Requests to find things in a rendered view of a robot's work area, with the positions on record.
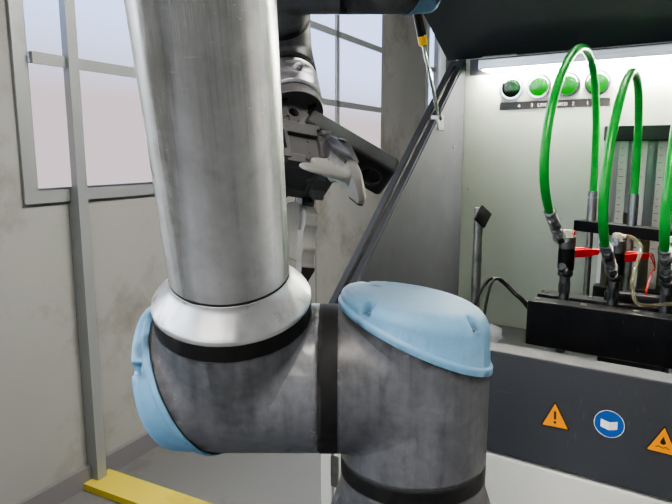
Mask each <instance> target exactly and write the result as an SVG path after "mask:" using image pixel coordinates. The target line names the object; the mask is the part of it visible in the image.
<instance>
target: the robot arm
mask: <svg viewBox="0 0 672 504"><path fill-rule="evenodd" d="M439 3H440V0H124V7H125V13H126V19H127V25H128V32H129V38H130V44H131V50H132V56H133V63H134V69H135V75H136V81H137V88H138V94H139V100H140V106H141V112H142V119H143V125H144V131H145V137H146V144H147V151H148V156H149V163H150V169H151V175H152V181H153V187H154V193H155V199H156V206H157V212H158V218H159V224H160V231H161V237H162V243H163V249H164V255H165V262H166V268H167V274H168V278H167V279H166V280H165V281H164V282H163V283H162V284H161V285H160V286H159V288H158V289H157V290H156V292H155V293H154V295H153V298H152V302H151V306H150V307H149V308H147V309H146V310H145V312H144V313H143V314H142V316H141V317H140V319H139V322H138V324H137V327H136V330H135V334H134V338H133V344H132V354H131V363H132V364H133V365H134V375H133V376H132V387H133V394H134V399H135V403H136V407H137V410H138V413H139V416H140V419H141V421H142V423H143V425H144V427H145V429H146V431H147V432H148V434H149V435H150V437H151V438H152V439H153V440H154V441H155V442H156V443H157V444H159V445H160V446H162V447H164V448H166V449H168V450H172V451H181V452H196V453H198V454H201V455H205V456H214V455H219V454H222V453H317V454H319V453H320V454H341V475H340V478H339V481H338V484H337V487H336V490H335V493H334V495H333V498H332V501H331V504H491V503H490V500H489V497H488V493H487V490H486V486H485V476H486V454H487V432H488V409H489V386H490V376H491V375H492V373H493V364H492V362H491V360H490V326H489V322H488V320H487V318H486V316H485V315H484V313H483V312H482V311H481V310H480V309H479V308H478V307H477V306H475V305H474V304H472V303H471V302H469V301H467V300H465V299H463V298H461V297H458V296H456V295H453V294H450V293H447V292H443V291H440V290H436V289H432V288H428V287H423V286H418V285H412V284H406V283H398V282H387V281H370V282H363V281H362V282H355V283H351V284H348V285H347V286H345V287H344V288H343V290H342V292H341V294H340V296H339V297H338V304H337V303H311V290H310V286H309V284H308V281H309V279H310V278H311V276H312V274H313V273H314V271H315V268H314V256H315V251H316V246H315V237H316V231H317V228H318V221H319V214H318V212H317V210H316V208H315V207H313V206H314V205H315V200H322V201H323V199H324V196H325V194H326V193H327V191H328V189H329V188H330V186H331V185H332V183H334V182H335V183H339V185H340V187H341V189H343V190H346V191H347V193H348V196H349V199H351V200H352V201H353V202H354V203H355V204H357V205H359V206H363V204H364V202H365V199H366V191H365V188H366V189H367V190H369V191H371V192H373V193H374V194H380V193H381V192H382V191H383V190H384V188H385V187H386V185H387V184H388V182H389V181H390V179H391V178H392V176H393V175H394V173H395V172H396V170H397V167H398V165H399V161H398V159H397V158H395V157H394V156H392V155H390V154H388V153H387V152H385V151H383V150H382V149H380V148H378V147H377V146H375V145H373V144H372V143H370V142H368V141H366V140H365V139H363V138H361V137H360V136H358V135H356V134H355V133H353V132H351V131H349V130H348V129H346V128H344V127H343V126H341V125H339V124H338V123H336V122H334V121H332V120H331V119H329V118H327V117H326V116H324V115H323V106H322V96H321V91H320V86H319V82H318V77H317V71H316V66H315V61H314V57H313V52H312V45H311V29H310V15H345V14H346V15H401V16H410V15H412V14H427V13H432V12H433V11H435V10H436V9H437V7H438V6H439ZM288 196H290V197H295V202H289V203H288V204H286V198H287V197H288ZM289 258H290V259H292V260H294V261H295V263H296V269H294V268H293V267H291V266H290V265H289Z"/></svg>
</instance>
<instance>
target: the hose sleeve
mask: <svg viewBox="0 0 672 504"><path fill-rule="evenodd" d="M544 214H545V218H546V220H547V222H548V225H549V228H550V231H551V234H552V235H553V237H554V238H555V239H560V238H562V237H563V235H564V232H563V229H562V226H561V224H560V221H559V218H558V214H557V211H556V209H555V208H554V212H553V213H552V214H546V213H545V210H544Z"/></svg>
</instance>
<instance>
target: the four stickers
mask: <svg viewBox="0 0 672 504"><path fill-rule="evenodd" d="M625 425H626V413H623V412H618V411H613V410H608V409H603V408H598V407H594V414H593V431H592V434H593V435H597V436H602V437H606V438H610V439H615V440H619V441H624V440H625ZM540 426H545V427H550V428H555V429H560V430H565V431H570V404H566V403H561V402H555V401H549V400H544V399H541V416H540ZM645 450H646V451H650V452H654V453H658V454H662V455H666V456H670V457H672V427H669V426H665V425H660V424H656V423H652V422H647V431H646V440H645Z"/></svg>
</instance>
